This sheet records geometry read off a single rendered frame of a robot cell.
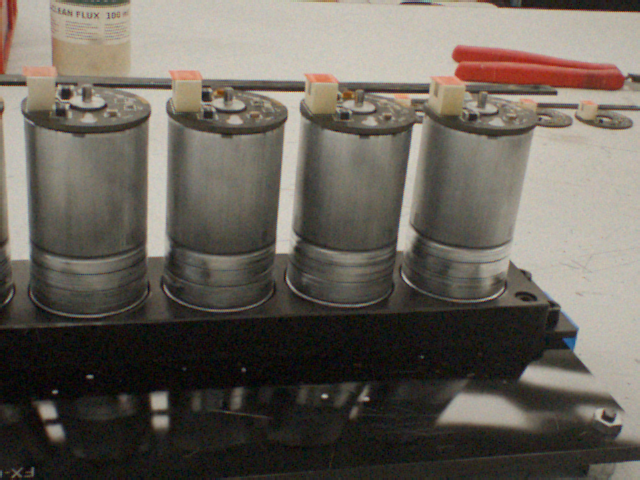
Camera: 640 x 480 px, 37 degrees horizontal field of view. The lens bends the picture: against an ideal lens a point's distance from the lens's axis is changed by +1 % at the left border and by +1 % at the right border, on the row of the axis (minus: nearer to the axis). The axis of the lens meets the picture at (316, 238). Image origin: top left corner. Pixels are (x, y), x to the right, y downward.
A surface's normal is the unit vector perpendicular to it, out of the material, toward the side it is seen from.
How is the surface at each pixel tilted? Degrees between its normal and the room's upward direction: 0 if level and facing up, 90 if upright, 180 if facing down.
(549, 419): 0
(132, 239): 90
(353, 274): 90
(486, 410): 0
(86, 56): 88
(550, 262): 0
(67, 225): 90
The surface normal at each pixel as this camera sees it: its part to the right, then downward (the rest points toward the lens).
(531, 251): 0.09, -0.90
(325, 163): -0.48, 0.34
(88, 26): 0.04, 0.43
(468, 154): -0.25, 0.40
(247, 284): 0.58, 0.40
